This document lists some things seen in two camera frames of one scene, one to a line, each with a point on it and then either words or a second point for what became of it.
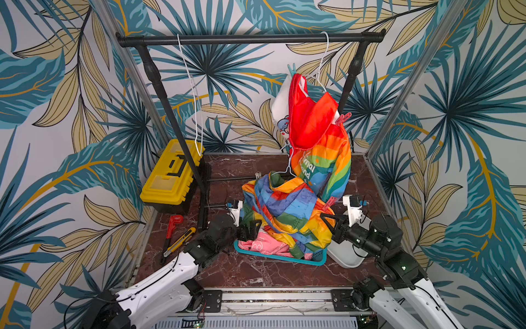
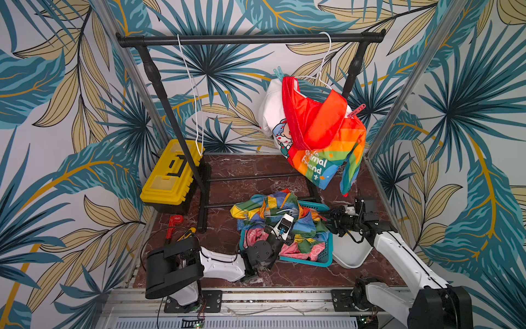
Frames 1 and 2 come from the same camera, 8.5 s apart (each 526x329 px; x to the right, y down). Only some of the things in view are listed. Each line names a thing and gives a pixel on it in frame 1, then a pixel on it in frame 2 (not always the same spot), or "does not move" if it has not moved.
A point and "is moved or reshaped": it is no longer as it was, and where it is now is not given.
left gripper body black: (242, 234) -> (276, 242)
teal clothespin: (292, 71) -> (279, 72)
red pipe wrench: (174, 220) does not move
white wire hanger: (198, 107) does not move
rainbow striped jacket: (289, 209) is moved or reshaped
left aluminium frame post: (110, 33) does not move
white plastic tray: (346, 254) does not move
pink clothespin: (343, 118) -> (362, 106)
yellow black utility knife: (182, 240) does not move
